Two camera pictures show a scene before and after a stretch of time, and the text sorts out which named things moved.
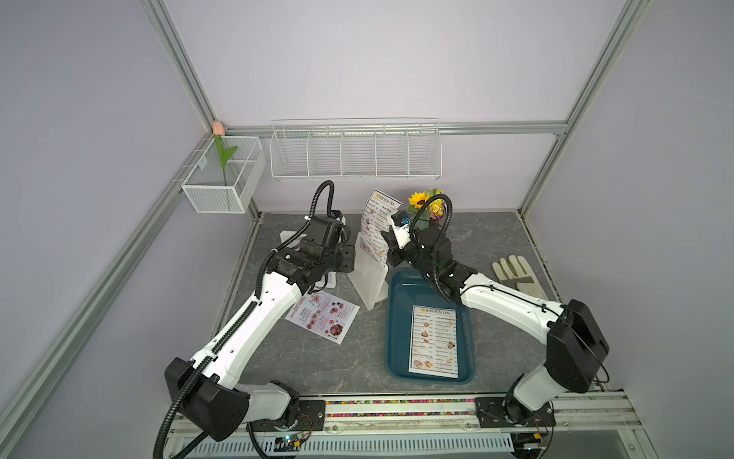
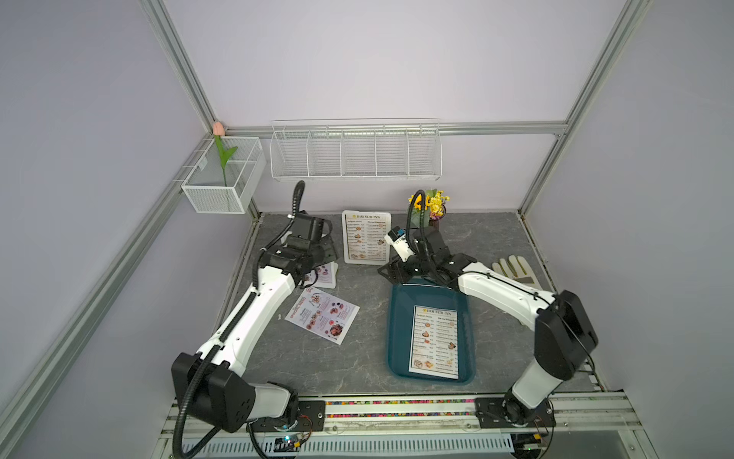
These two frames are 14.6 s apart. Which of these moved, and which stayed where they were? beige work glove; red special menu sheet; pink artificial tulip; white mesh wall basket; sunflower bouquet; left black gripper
Moved: left black gripper
Stayed: white mesh wall basket; red special menu sheet; pink artificial tulip; beige work glove; sunflower bouquet
